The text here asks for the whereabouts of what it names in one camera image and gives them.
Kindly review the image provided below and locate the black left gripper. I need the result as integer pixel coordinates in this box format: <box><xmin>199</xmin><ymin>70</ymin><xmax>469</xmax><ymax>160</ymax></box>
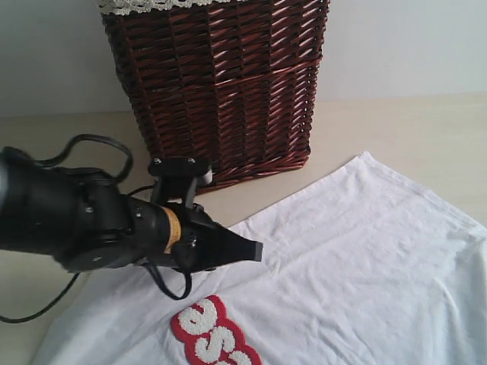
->
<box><xmin>167</xmin><ymin>203</ymin><xmax>263</xmax><ymax>272</ymax></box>

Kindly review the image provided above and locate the white shirt garment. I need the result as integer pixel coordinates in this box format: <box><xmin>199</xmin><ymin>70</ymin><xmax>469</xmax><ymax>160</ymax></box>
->
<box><xmin>34</xmin><ymin>152</ymin><xmax>486</xmax><ymax>364</ymax></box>

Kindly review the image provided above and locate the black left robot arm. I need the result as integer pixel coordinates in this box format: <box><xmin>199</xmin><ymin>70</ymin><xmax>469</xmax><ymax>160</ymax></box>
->
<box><xmin>1</xmin><ymin>148</ymin><xmax>263</xmax><ymax>273</ymax></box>

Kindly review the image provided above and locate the dark brown wicker basket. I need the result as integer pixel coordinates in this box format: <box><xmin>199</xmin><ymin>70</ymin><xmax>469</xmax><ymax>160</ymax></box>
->
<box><xmin>100</xmin><ymin>1</ymin><xmax>329</xmax><ymax>190</ymax></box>

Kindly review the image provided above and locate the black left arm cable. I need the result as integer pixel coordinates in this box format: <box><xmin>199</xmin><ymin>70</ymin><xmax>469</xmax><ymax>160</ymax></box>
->
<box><xmin>0</xmin><ymin>133</ymin><xmax>191</xmax><ymax>324</ymax></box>

